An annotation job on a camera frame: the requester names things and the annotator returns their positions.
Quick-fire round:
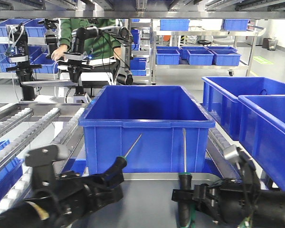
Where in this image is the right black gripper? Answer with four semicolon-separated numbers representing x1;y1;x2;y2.
172;147;261;223

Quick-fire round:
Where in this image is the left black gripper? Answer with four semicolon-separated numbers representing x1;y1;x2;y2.
25;144;124;213

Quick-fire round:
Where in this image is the green black screwdriver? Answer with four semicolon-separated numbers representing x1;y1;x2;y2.
178;128;195;228
99;133;142;188

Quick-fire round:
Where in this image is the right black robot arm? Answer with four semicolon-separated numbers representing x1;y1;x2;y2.
171;147;285;228

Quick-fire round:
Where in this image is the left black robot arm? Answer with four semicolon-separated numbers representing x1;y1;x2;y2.
0;144;127;228

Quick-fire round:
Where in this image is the grey metal tray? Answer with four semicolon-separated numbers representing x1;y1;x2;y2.
73;172;228;228

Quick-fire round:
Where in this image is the blue bin right front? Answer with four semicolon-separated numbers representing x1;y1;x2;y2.
238;95;285;191

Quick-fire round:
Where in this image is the blue bin centre on rack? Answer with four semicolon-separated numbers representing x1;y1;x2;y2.
78;85;215;174

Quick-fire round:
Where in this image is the blue bin right rear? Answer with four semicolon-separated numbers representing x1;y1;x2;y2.
201;76;285;141

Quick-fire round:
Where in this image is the background black robot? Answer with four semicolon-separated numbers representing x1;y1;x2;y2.
6;23;132;101

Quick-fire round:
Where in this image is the person in green jacket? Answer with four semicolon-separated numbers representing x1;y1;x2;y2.
51;18;123;61

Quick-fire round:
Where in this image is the steel cart with blue bins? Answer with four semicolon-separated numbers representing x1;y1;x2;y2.
150;19;266;85

